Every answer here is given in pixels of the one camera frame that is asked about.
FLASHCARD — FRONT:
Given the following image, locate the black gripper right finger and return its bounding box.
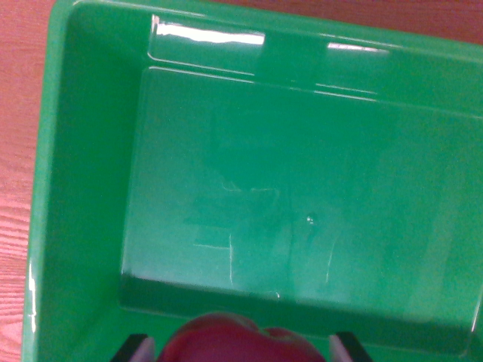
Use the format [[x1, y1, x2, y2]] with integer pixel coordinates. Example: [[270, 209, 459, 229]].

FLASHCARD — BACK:
[[328, 331, 375, 362]]

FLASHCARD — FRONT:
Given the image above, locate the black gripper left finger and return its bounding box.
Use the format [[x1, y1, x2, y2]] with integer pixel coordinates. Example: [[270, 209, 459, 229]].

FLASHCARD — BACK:
[[109, 333, 156, 362]]

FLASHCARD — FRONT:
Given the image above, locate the dark red cherry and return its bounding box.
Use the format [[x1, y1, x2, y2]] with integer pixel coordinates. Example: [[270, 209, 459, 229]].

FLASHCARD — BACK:
[[155, 311, 326, 362]]

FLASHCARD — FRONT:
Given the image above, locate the green plastic tray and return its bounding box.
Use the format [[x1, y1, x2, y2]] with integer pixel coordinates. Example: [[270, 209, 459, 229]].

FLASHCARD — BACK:
[[23, 0, 483, 362]]

